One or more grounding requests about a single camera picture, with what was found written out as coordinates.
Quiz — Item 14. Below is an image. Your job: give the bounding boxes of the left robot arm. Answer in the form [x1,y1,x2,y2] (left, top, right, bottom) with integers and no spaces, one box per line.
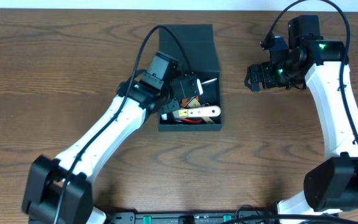
[22,71,203,223]

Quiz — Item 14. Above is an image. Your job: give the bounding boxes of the red handled pliers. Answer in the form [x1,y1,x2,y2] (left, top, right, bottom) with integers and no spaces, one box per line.
[181,118,203,124]

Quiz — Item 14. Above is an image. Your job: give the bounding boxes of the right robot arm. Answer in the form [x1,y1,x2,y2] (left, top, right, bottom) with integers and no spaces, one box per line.
[244,37,358,215]

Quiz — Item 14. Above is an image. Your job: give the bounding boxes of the dark green box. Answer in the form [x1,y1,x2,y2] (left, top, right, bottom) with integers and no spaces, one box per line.
[158,24,223,132]

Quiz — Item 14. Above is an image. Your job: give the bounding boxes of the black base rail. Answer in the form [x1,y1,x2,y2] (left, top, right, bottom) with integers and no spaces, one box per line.
[105,210,270,224]

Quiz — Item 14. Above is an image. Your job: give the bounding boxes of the metal putty knife wooden handle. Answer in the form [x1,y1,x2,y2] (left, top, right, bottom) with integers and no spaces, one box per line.
[160,106,221,121]

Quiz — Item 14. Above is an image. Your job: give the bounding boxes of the small steel hammer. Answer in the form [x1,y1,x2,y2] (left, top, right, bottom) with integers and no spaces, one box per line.
[201,78,217,85]

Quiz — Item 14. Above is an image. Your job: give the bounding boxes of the orange scraper wooden handle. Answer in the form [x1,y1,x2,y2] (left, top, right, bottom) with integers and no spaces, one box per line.
[181,96,215,124]

